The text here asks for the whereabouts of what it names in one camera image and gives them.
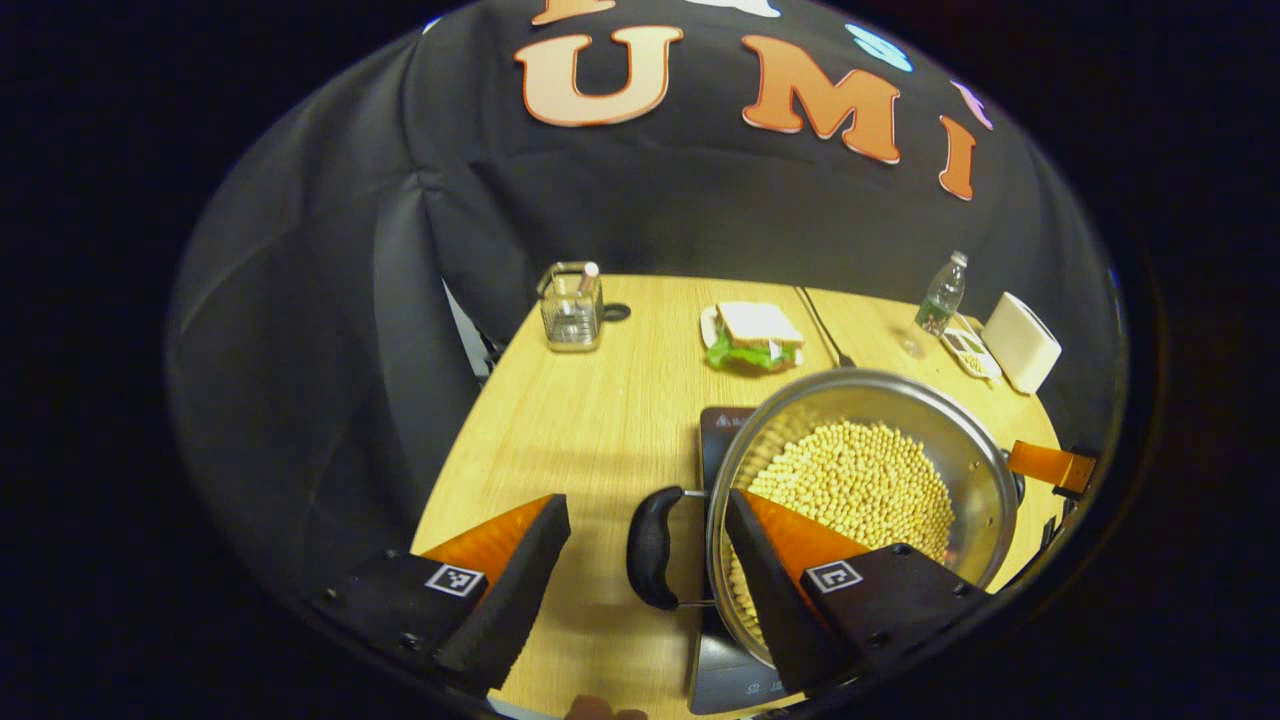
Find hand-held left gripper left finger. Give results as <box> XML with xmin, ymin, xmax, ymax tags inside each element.
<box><xmin>310</xmin><ymin>493</ymin><xmax>572</xmax><ymax>698</ymax></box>

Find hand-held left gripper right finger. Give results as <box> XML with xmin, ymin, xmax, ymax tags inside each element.
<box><xmin>724</xmin><ymin>488</ymin><xmax>991</xmax><ymax>696</ymax></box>

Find steel pot with black handles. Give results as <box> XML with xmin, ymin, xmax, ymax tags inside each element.
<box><xmin>627</xmin><ymin>368</ymin><xmax>1026</xmax><ymax>669</ymax></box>

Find black induction cooktop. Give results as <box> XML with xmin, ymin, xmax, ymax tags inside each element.
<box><xmin>688</xmin><ymin>405</ymin><xmax>801</xmax><ymax>716</ymax></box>

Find white toaster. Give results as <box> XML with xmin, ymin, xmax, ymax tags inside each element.
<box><xmin>980</xmin><ymin>292</ymin><xmax>1063</xmax><ymax>396</ymax></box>

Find white divided dish of beans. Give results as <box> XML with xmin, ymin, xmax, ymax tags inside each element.
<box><xmin>940</xmin><ymin>325</ymin><xmax>1003</xmax><ymax>381</ymax></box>

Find pile of yellow soybeans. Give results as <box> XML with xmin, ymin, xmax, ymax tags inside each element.
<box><xmin>728</xmin><ymin>420</ymin><xmax>956</xmax><ymax>646</ymax></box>

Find clear plastic water bottle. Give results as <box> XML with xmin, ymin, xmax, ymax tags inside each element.
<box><xmin>915</xmin><ymin>250</ymin><xmax>969</xmax><ymax>338</ymax></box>

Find sandwich on white plate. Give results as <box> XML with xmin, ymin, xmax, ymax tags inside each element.
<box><xmin>700</xmin><ymin>301</ymin><xmax>807</xmax><ymax>373</ymax></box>

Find black chair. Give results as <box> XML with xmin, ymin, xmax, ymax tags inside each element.
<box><xmin>375</xmin><ymin>175</ymin><xmax>491</xmax><ymax>501</ymax></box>

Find clear square utensil holder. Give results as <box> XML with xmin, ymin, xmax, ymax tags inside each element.
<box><xmin>537</xmin><ymin>261</ymin><xmax>605</xmax><ymax>353</ymax></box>

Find thin black cable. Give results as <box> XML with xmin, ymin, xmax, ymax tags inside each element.
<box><xmin>795</xmin><ymin>287</ymin><xmax>857</xmax><ymax>369</ymax></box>

